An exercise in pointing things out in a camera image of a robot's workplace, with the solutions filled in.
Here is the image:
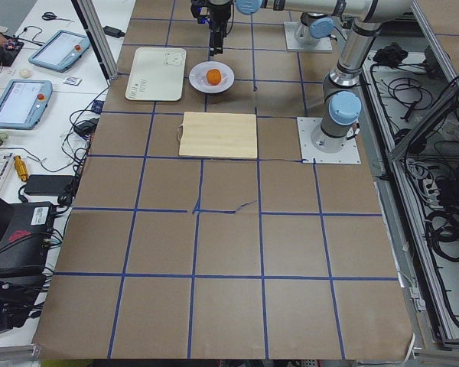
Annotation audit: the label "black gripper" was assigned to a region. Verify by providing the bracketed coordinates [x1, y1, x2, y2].
[207, 0, 231, 57]

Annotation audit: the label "orange fruit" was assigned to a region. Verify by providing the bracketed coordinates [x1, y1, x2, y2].
[206, 68, 223, 86]

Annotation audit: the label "white round plate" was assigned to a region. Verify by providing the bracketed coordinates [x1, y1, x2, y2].
[189, 61, 235, 94]

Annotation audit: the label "cream bear tray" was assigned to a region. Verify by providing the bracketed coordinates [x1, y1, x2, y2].
[125, 47, 187, 102]

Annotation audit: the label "light wooden cutting board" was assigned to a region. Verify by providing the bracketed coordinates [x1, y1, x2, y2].
[179, 112, 258, 159]

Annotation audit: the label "black power adapter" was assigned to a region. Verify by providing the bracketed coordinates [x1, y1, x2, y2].
[103, 25, 125, 38]

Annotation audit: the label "small card box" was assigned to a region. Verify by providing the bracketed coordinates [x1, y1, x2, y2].
[63, 76, 82, 86]

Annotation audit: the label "far blue teach pendant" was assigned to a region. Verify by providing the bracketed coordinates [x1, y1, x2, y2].
[28, 30, 90, 73]

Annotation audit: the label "blue teach pendant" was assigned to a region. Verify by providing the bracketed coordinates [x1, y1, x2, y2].
[28, 30, 90, 73]
[0, 80, 53, 130]

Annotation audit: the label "black scissors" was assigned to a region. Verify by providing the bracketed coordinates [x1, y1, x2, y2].
[41, 11, 73, 22]

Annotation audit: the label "near blue teach pendant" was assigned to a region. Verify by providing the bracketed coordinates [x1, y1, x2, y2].
[0, 80, 53, 130]

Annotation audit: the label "black power brick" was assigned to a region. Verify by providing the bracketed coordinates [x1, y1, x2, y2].
[24, 174, 73, 196]

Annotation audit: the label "gold metal cylinder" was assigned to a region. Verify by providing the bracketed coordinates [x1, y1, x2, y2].
[14, 155, 29, 182]

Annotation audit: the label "black laptop computer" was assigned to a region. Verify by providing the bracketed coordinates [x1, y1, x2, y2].
[0, 198, 56, 278]

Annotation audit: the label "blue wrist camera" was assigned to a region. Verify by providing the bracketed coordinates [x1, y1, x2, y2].
[190, 0, 207, 24]

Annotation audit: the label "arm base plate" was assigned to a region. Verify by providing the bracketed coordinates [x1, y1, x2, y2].
[297, 117, 361, 164]
[284, 21, 333, 54]

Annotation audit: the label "aluminium frame post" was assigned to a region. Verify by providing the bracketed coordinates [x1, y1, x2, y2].
[71, 0, 119, 81]

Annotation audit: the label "coiled black cable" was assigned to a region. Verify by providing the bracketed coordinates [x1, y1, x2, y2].
[424, 212, 459, 264]

